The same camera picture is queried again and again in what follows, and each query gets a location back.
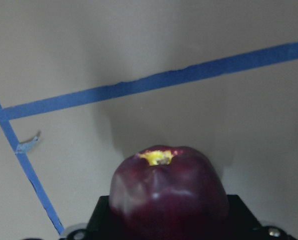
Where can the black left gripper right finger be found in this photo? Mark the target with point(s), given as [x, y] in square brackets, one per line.
[242, 223]

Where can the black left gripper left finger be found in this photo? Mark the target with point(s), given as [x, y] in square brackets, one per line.
[104, 223]

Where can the dark red apple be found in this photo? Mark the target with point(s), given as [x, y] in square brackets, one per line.
[169, 193]

